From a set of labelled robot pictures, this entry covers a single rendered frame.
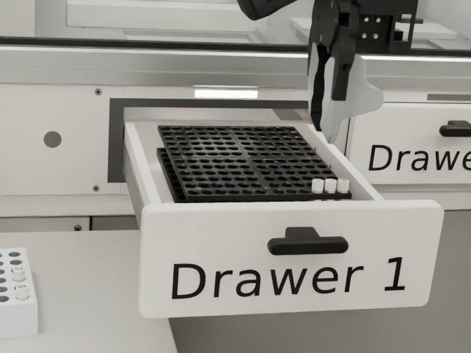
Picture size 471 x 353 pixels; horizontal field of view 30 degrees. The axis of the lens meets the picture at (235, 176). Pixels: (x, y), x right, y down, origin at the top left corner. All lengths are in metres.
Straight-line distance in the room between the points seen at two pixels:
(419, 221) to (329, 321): 0.48
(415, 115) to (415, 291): 0.35
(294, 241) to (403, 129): 0.44
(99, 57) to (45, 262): 0.25
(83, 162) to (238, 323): 0.34
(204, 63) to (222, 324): 0.39
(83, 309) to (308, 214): 0.28
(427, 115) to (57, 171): 0.49
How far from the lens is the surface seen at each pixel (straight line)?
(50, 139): 1.10
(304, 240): 0.79
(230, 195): 0.90
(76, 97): 1.09
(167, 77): 1.09
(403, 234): 0.86
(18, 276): 0.93
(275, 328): 1.29
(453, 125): 1.19
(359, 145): 1.17
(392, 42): 0.87
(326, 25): 0.86
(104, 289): 1.00
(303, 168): 0.99
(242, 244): 0.81
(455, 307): 1.39
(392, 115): 1.17
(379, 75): 1.17
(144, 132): 1.13
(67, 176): 1.12
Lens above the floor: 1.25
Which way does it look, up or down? 21 degrees down
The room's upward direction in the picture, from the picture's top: 5 degrees clockwise
